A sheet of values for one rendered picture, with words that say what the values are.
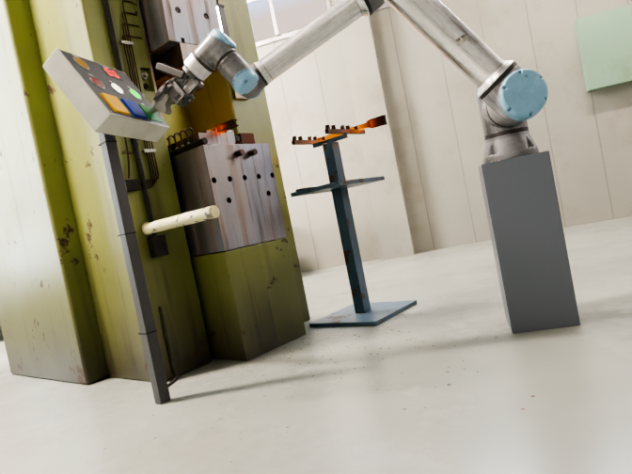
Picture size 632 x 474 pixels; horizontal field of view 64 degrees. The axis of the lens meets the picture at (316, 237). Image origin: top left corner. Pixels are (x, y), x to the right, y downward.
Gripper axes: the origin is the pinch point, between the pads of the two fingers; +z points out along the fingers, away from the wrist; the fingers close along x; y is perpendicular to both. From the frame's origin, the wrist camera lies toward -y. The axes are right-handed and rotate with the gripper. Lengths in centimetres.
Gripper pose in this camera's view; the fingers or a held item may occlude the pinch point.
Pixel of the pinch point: (151, 108)
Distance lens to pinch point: 195.1
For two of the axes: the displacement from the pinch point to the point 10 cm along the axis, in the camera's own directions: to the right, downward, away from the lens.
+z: -7.2, 6.4, 2.5
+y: 6.4, 7.6, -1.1
